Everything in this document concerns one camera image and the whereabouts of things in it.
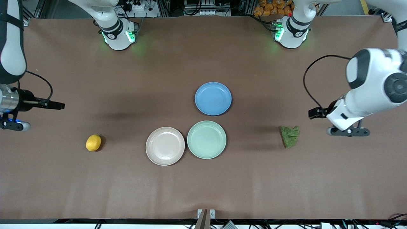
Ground brown table cover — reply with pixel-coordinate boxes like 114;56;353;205
0;16;407;220

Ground white power strip with plugs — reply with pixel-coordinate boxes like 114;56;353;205
122;0;153;12

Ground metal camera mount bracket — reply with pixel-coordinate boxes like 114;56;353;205
197;209;215;229

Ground green lettuce leaf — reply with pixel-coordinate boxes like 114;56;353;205
279;125;300;149

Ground light green plate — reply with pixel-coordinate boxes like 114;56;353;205
187;120;227;159

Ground bag of orange fruits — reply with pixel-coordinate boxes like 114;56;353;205
253;0;294;17

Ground yellow lemon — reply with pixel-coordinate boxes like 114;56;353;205
86;134;102;152

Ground pink plate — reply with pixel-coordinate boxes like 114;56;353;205
145;127;185;166

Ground aluminium frame profile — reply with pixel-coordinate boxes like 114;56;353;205
366;8;393;23

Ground blue plate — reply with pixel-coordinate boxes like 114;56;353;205
195;82;232;116

